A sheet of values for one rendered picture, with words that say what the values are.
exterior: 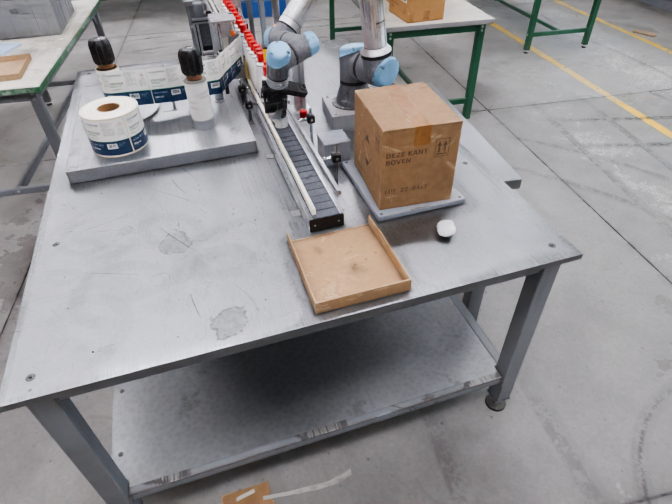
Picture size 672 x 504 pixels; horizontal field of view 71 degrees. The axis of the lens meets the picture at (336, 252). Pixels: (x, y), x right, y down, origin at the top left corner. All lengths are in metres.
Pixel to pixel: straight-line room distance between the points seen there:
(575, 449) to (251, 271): 1.39
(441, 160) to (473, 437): 1.07
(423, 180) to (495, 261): 0.33
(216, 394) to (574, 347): 1.55
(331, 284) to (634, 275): 1.95
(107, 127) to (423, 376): 1.43
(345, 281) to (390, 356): 0.68
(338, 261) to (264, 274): 0.21
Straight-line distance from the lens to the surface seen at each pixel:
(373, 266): 1.32
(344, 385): 1.81
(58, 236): 1.68
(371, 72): 1.90
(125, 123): 1.88
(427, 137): 1.42
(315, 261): 1.34
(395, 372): 1.85
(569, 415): 2.18
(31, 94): 3.09
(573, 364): 2.34
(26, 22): 3.92
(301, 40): 1.68
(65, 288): 1.48
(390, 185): 1.46
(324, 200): 1.49
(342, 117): 1.97
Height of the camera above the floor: 1.73
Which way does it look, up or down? 41 degrees down
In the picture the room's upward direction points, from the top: 2 degrees counter-clockwise
